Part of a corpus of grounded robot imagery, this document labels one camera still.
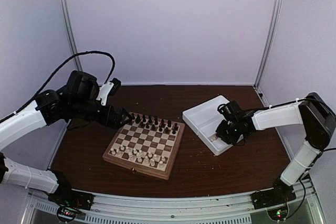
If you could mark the dark rook right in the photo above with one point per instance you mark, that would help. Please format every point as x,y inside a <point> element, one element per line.
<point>176,127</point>

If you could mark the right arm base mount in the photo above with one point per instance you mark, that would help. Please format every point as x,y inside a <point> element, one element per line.
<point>279,194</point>

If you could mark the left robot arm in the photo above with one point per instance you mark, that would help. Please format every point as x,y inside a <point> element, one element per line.
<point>80,98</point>

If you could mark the white plastic tray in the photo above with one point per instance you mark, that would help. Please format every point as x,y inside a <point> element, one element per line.
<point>203,120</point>

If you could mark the right aluminium frame post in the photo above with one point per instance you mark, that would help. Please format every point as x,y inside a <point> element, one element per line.
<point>275,14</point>

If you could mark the front aluminium rail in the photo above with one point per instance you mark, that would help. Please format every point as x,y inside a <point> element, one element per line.
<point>234,208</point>

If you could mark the white pawn second row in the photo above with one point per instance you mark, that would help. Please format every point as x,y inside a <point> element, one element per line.
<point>155,157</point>

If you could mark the dark knight left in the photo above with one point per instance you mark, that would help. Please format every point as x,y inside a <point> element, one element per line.
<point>138,118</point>

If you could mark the wooden chess board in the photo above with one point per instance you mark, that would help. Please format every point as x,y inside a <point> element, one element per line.
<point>147,140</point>

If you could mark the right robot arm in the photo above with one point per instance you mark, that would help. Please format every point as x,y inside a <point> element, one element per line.
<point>312,112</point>

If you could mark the white tall piece carried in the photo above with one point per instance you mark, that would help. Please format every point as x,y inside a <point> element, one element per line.
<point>139,156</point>

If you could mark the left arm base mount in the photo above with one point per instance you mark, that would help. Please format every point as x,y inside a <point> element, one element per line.
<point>65,195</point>

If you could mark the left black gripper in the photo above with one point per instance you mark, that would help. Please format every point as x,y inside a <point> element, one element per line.
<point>114,124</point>

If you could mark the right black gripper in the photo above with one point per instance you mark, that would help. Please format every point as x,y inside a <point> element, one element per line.
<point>220,131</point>

